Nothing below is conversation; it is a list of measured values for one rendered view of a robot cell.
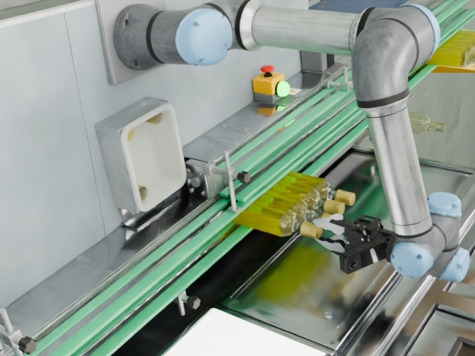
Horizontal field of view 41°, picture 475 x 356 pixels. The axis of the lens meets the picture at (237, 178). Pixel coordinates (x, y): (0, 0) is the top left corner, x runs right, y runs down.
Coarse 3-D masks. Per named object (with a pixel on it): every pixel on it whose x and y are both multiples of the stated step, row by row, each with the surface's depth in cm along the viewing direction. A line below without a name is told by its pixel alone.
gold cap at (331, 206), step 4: (328, 200) 164; (332, 200) 164; (324, 204) 163; (328, 204) 163; (332, 204) 162; (336, 204) 162; (340, 204) 162; (344, 204) 163; (324, 208) 163; (328, 208) 163; (332, 208) 162; (336, 208) 161; (340, 208) 162; (344, 208) 164; (328, 212) 164; (332, 212) 163; (336, 212) 162; (340, 212) 162
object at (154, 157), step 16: (128, 128) 141; (144, 128) 155; (160, 128) 156; (176, 128) 154; (128, 144) 142; (144, 144) 156; (160, 144) 159; (176, 144) 156; (128, 160) 143; (144, 160) 158; (160, 160) 162; (176, 160) 159; (144, 176) 159; (160, 176) 163; (176, 176) 161; (160, 192) 156; (144, 208) 150
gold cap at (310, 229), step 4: (304, 224) 156; (308, 224) 155; (312, 224) 155; (300, 228) 156; (304, 228) 155; (308, 228) 155; (312, 228) 154; (316, 228) 154; (320, 228) 155; (300, 232) 156; (304, 232) 155; (308, 232) 155; (312, 232) 154; (316, 232) 154; (320, 232) 155; (308, 236) 156; (312, 236) 154; (316, 236) 154; (320, 236) 156
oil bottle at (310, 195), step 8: (280, 184) 172; (288, 184) 171; (296, 184) 171; (280, 192) 169; (288, 192) 168; (296, 192) 167; (304, 192) 167; (312, 192) 166; (312, 200) 165; (312, 208) 165
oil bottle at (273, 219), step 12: (252, 204) 164; (264, 204) 164; (240, 216) 165; (252, 216) 162; (264, 216) 160; (276, 216) 158; (288, 216) 158; (264, 228) 162; (276, 228) 159; (288, 228) 157
